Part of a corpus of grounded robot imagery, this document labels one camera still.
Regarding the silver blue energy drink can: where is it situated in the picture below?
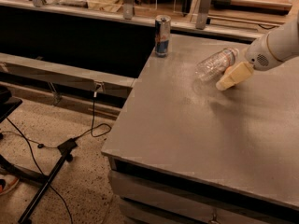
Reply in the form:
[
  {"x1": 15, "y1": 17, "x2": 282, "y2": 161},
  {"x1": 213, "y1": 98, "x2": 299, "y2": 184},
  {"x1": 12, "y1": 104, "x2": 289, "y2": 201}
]
[{"x1": 155, "y1": 15, "x2": 171, "y2": 57}]

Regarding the orange fruit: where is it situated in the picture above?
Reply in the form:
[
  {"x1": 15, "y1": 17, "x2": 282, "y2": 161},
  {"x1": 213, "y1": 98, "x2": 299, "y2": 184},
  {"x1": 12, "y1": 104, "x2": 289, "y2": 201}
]
[{"x1": 224, "y1": 66, "x2": 233, "y2": 74}]

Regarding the black chair edge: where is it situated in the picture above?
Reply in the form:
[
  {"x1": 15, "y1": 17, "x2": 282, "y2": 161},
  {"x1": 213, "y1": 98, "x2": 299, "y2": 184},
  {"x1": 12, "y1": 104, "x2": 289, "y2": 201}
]
[{"x1": 0, "y1": 86, "x2": 22, "y2": 123}]

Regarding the grey drawer cabinet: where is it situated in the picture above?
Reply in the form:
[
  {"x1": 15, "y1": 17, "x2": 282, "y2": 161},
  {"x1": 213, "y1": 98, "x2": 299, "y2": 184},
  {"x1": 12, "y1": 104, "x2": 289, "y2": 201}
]
[{"x1": 107, "y1": 158, "x2": 299, "y2": 224}]

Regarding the clear plastic water bottle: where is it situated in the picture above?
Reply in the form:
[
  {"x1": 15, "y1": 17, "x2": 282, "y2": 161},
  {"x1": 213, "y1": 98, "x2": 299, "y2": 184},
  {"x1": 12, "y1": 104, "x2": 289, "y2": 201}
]
[{"x1": 196, "y1": 48, "x2": 239, "y2": 82}]

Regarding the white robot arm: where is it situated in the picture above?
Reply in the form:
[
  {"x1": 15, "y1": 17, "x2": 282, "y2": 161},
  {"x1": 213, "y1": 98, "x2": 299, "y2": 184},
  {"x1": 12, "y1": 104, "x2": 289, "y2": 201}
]
[{"x1": 216, "y1": 12, "x2": 299, "y2": 91}]

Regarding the orange white shoe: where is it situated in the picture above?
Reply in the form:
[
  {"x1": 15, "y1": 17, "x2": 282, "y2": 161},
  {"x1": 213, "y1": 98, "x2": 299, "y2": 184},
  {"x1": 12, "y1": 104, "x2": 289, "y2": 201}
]
[{"x1": 0, "y1": 175, "x2": 20, "y2": 195}]

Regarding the grey metal post right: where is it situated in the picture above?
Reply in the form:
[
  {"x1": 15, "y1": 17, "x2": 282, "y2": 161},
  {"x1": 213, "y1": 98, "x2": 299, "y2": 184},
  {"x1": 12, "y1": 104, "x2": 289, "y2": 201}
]
[{"x1": 195, "y1": 0, "x2": 211, "y2": 30}]

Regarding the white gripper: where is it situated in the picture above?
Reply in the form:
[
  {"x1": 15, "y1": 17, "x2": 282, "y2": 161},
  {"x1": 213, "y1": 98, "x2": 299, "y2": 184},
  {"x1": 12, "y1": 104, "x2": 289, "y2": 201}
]
[{"x1": 216, "y1": 35, "x2": 278, "y2": 91}]

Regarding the grey metal post middle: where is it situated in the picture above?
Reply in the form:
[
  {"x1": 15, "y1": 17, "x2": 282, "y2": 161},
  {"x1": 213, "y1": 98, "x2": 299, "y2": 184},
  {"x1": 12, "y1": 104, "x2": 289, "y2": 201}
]
[{"x1": 123, "y1": 0, "x2": 134, "y2": 20}]

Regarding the black stand leg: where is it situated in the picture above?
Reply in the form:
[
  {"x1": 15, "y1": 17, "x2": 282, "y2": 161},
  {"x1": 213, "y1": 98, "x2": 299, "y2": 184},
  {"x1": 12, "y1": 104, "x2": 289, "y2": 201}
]
[{"x1": 18, "y1": 138, "x2": 78, "y2": 224}]

